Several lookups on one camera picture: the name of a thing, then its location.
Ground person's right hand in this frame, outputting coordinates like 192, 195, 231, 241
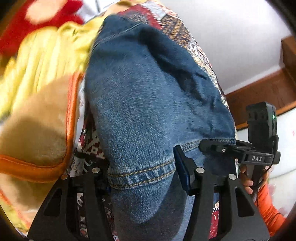
238, 163, 273, 195

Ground blue denim jacket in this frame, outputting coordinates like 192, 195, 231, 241
83, 14, 237, 241

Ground black tracker box green light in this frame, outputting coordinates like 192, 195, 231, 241
246, 101, 278, 153

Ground orange sleeved right forearm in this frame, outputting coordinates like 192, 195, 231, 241
254, 183, 286, 237

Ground brown wooden door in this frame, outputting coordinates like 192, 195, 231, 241
226, 36, 295, 130

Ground red yellow plush blanket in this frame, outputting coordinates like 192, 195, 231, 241
1, 1, 102, 235

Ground patchwork patterned bed cover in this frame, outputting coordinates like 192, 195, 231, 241
67, 0, 236, 241

